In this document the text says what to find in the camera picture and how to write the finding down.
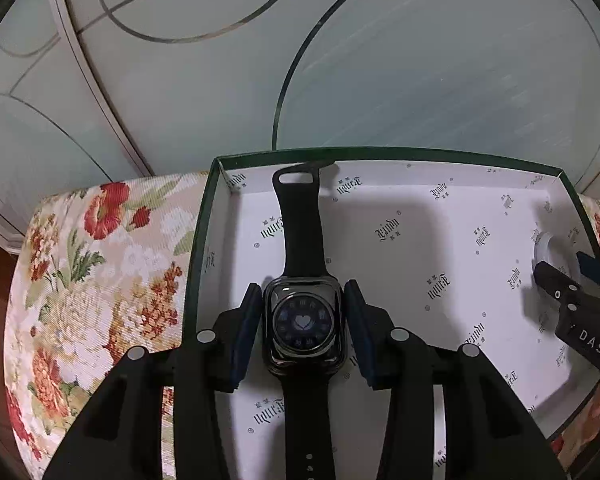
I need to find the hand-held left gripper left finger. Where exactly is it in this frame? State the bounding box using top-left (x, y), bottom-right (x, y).
top-left (42, 282), bottom-right (263, 480)

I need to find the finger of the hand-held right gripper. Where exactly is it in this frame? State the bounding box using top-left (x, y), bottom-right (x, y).
top-left (575, 251), bottom-right (600, 306)
top-left (532, 261), bottom-right (583, 313)

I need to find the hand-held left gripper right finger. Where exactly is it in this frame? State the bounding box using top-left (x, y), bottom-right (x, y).
top-left (343, 280), bottom-right (566, 480)

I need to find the translucent white bangle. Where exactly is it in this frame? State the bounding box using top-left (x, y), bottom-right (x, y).
top-left (530, 230), bottom-right (588, 333)

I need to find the black smartwatch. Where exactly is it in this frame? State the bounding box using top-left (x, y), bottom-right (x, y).
top-left (262, 160), bottom-right (346, 480)

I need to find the green box with printed lining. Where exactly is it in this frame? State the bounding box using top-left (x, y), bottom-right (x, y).
top-left (182, 147), bottom-right (600, 480)

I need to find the floral fabric cushion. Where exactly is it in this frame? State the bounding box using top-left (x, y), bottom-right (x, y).
top-left (2, 172), bottom-right (600, 480)

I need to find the frosted glass sliding door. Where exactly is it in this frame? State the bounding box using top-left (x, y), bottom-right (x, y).
top-left (0, 0), bottom-right (151, 256)
top-left (50, 0), bottom-right (600, 196)

